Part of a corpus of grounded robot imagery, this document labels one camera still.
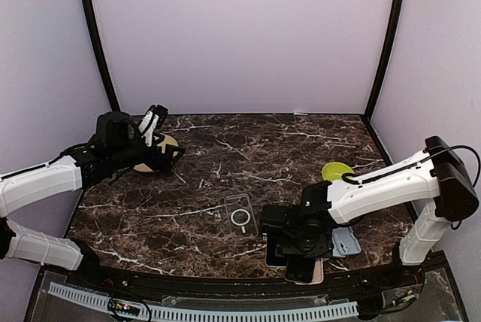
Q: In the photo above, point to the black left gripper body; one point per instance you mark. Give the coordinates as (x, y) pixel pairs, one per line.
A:
(152, 162)

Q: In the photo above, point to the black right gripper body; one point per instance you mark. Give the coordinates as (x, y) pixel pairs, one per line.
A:
(311, 247)

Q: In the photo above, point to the purple-edged black phone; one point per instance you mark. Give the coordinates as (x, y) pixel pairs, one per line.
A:
(300, 269)

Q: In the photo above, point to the clear magsafe phone case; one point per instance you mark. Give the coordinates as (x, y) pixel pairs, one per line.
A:
(240, 216)

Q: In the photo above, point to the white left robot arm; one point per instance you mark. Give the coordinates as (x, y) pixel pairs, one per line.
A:
(119, 143)

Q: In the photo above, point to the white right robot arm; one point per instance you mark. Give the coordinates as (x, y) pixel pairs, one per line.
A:
(436, 174)

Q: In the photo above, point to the black phone light-blue edge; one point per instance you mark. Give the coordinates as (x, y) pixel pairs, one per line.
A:
(273, 258)

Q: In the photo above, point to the grey-blue phone case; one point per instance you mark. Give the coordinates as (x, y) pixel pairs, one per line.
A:
(345, 244)

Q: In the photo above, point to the pink phone case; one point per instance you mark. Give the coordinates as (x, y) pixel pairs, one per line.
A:
(317, 275)

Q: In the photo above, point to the beige ceramic plate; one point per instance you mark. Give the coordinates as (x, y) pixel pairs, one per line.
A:
(167, 153)

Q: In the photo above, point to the lime green bowl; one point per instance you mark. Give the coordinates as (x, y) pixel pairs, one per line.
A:
(334, 171)

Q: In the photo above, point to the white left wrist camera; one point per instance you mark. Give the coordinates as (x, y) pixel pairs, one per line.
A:
(152, 120)

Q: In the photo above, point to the black front table rail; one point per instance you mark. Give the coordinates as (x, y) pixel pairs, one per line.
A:
(189, 272)

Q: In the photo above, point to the white slotted cable duct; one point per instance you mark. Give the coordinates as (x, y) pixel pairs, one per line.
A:
(185, 309)

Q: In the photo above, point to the black left frame post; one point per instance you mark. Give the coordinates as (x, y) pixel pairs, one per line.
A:
(100, 58)

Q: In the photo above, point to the black frame post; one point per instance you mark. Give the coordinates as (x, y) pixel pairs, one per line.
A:
(386, 52)
(100, 58)

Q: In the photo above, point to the black right frame post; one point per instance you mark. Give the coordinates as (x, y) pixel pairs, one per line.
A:
(386, 52)

